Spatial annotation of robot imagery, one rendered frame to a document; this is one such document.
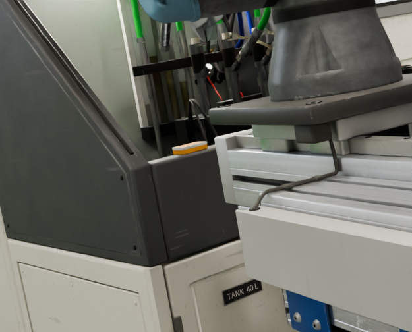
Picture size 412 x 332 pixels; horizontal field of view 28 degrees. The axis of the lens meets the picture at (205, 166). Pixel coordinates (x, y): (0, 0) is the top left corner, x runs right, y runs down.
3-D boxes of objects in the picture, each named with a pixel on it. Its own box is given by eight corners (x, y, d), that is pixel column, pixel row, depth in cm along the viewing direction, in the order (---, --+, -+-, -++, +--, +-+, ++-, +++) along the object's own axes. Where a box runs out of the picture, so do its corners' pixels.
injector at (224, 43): (249, 139, 169) (231, 37, 166) (234, 139, 173) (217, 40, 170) (259, 136, 171) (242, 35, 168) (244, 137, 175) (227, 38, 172)
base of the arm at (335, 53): (431, 75, 91) (418, -16, 89) (318, 99, 84) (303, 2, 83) (349, 81, 104) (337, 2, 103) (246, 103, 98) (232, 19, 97)
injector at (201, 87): (218, 147, 165) (200, 43, 162) (204, 147, 169) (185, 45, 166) (229, 145, 166) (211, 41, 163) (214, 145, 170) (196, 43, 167)
